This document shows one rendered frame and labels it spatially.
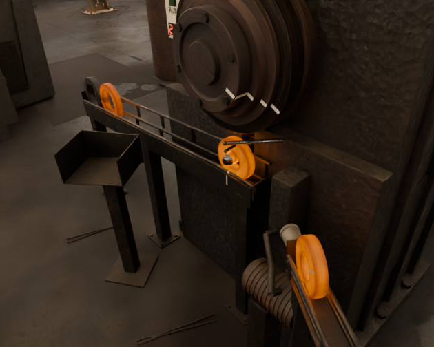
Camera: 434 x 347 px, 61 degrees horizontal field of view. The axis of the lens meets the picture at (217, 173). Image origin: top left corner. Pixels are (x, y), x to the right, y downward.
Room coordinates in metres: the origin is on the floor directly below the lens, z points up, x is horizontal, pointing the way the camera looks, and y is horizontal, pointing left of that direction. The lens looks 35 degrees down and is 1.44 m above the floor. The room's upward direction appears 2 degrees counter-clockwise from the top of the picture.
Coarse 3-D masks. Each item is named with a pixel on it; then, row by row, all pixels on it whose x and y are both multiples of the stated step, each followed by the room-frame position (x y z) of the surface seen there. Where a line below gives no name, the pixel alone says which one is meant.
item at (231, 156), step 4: (248, 144) 1.12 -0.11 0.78; (252, 144) 1.12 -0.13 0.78; (252, 148) 1.11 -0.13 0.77; (232, 152) 1.07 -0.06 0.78; (252, 152) 1.10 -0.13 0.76; (224, 156) 1.06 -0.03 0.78; (228, 156) 1.05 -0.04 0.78; (232, 156) 1.05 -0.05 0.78; (236, 156) 1.06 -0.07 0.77; (224, 160) 1.05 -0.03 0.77; (228, 160) 1.04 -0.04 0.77; (232, 160) 1.04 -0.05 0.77; (236, 160) 1.05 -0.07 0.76; (224, 164) 1.05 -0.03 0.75; (228, 164) 1.04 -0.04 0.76; (232, 164) 1.04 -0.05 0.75
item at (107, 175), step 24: (72, 144) 1.32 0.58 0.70; (96, 144) 1.39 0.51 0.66; (120, 144) 1.36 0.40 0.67; (72, 168) 1.28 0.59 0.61; (96, 168) 1.29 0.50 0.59; (120, 168) 1.15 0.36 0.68; (120, 192) 1.26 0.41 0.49; (120, 216) 1.23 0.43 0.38; (120, 240) 1.24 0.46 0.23; (120, 264) 1.29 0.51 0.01; (144, 264) 1.28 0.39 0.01
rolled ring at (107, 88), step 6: (102, 84) 1.78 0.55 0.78; (108, 84) 1.76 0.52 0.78; (102, 90) 1.78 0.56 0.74; (108, 90) 1.72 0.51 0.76; (114, 90) 1.72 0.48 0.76; (102, 96) 1.80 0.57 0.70; (114, 96) 1.69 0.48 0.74; (102, 102) 1.81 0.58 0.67; (108, 102) 1.81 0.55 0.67; (114, 102) 1.69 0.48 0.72; (120, 102) 1.69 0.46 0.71; (108, 108) 1.78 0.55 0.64; (114, 108) 1.70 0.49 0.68; (120, 108) 1.69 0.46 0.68; (120, 114) 1.69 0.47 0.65
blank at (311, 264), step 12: (300, 240) 0.68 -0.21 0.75; (312, 240) 0.64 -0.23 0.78; (300, 252) 0.67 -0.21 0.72; (312, 252) 0.61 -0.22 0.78; (300, 264) 0.66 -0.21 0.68; (312, 264) 0.59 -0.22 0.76; (324, 264) 0.58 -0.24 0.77; (300, 276) 0.64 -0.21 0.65; (312, 276) 0.58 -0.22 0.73; (324, 276) 0.56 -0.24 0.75; (312, 288) 0.57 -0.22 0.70; (324, 288) 0.55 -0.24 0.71
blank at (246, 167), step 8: (232, 136) 1.10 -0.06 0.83; (240, 144) 1.05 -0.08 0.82; (224, 152) 1.10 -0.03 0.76; (240, 152) 1.04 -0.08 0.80; (248, 152) 1.03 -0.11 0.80; (240, 160) 1.04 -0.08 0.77; (248, 160) 1.02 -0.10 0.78; (232, 168) 1.07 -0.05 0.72; (240, 168) 1.04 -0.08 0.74; (248, 168) 1.01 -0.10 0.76; (232, 176) 1.07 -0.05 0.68; (240, 176) 1.04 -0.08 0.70; (248, 176) 1.02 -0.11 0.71
